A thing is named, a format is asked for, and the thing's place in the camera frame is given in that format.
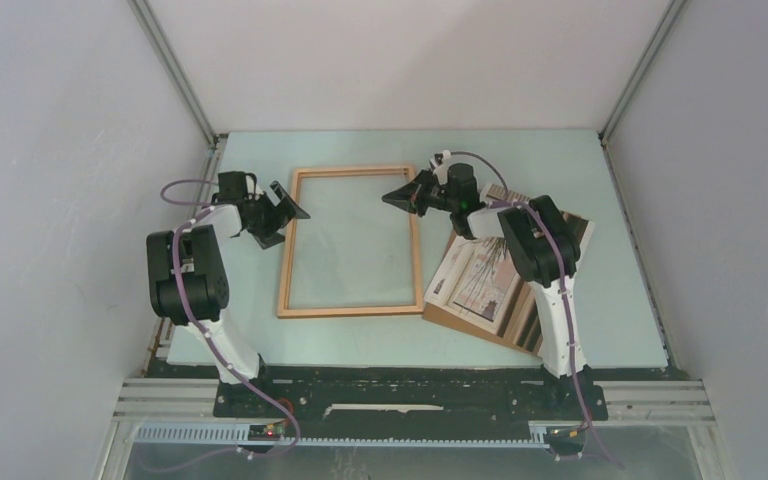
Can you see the wooden picture frame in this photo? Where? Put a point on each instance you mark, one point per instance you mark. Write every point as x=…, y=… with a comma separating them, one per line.
x=355, y=256

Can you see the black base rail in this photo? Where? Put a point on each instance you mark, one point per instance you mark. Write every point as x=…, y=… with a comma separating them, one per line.
x=497, y=402

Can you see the left aluminium corner post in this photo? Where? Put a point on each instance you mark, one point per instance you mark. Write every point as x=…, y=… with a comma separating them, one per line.
x=160, y=43

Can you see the right aluminium corner post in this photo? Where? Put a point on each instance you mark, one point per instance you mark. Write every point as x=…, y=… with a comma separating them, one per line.
x=643, y=65

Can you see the grey slotted cable duct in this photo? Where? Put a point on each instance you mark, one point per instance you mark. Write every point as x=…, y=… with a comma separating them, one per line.
x=257, y=435

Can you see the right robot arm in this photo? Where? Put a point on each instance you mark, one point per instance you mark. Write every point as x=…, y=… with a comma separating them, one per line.
x=541, y=244

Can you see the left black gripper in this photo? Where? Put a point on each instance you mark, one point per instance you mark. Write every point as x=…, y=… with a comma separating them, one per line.
x=269, y=236

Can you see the aluminium corner post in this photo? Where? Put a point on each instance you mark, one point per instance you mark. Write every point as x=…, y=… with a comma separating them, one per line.
x=160, y=43
x=643, y=65

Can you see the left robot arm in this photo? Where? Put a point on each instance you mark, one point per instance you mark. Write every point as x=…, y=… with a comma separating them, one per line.
x=188, y=282

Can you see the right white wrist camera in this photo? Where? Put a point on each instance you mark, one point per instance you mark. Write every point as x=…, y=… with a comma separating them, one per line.
x=440, y=160

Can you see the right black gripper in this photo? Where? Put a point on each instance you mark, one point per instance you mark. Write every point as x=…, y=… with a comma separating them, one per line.
x=411, y=196

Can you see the plant photo print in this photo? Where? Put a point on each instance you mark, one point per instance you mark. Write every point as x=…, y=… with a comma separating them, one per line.
x=483, y=291

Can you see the brown backing board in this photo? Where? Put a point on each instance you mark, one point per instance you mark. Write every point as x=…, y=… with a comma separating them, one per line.
x=450, y=324

